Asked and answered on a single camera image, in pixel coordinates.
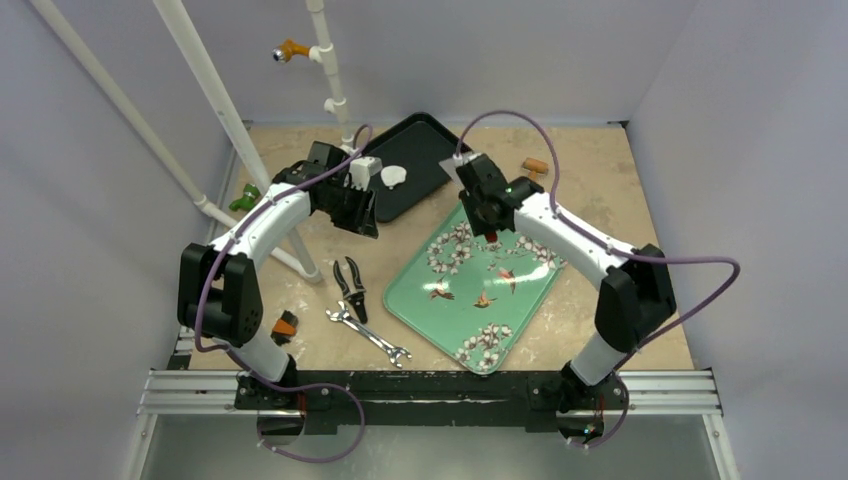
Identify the wooden dough roller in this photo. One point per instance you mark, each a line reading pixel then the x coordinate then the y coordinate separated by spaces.
pixel 535 169

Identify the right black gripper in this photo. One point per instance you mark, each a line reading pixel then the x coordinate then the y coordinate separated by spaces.
pixel 485 216

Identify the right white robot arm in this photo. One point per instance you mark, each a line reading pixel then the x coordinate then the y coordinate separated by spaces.
pixel 635 294

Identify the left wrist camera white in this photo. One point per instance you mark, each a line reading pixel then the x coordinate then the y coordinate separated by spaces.
pixel 362 169

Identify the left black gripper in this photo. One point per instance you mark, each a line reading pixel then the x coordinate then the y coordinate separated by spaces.
pixel 361 221

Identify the green plastic faucet tap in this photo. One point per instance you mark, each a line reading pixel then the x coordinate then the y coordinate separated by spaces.
pixel 248 199

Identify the silver open-end wrench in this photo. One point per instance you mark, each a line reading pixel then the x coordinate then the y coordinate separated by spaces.
pixel 396 355

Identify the orange faucet tap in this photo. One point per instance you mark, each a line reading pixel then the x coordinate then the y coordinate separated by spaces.
pixel 288 49

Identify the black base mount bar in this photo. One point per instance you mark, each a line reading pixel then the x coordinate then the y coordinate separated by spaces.
pixel 535 401

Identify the black handled pliers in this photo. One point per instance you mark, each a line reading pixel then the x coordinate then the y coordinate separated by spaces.
pixel 354 293

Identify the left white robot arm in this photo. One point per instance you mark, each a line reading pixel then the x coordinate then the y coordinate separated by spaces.
pixel 218 291

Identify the green floral tray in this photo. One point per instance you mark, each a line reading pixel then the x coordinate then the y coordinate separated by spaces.
pixel 470 298

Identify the black plastic tray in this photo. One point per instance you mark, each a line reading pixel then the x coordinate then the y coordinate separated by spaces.
pixel 418 144

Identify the white dough ball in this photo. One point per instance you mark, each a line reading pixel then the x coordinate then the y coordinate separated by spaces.
pixel 392 176

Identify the white PVC pipe frame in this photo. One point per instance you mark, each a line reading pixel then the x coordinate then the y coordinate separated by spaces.
pixel 95 205

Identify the orange black small tool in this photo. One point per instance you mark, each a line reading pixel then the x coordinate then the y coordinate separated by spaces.
pixel 285 328

